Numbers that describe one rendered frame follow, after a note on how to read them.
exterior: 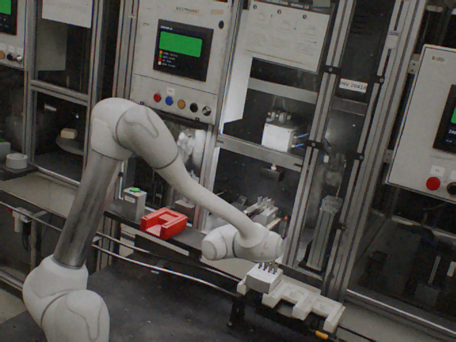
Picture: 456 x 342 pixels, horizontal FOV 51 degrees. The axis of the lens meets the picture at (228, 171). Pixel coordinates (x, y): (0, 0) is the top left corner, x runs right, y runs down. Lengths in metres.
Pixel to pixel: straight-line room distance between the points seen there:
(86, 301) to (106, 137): 0.48
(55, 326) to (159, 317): 0.51
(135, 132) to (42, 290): 0.58
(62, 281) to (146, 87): 0.89
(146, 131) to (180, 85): 0.65
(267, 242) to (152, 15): 1.01
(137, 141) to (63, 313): 0.53
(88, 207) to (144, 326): 0.54
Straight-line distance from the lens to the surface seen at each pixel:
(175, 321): 1.90
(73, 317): 1.47
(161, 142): 1.38
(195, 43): 1.90
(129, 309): 1.94
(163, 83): 2.02
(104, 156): 1.51
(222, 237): 1.72
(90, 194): 1.54
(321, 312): 1.80
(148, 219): 1.98
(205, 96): 1.91
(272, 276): 1.79
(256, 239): 1.64
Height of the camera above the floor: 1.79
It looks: 18 degrees down
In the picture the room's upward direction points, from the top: 10 degrees clockwise
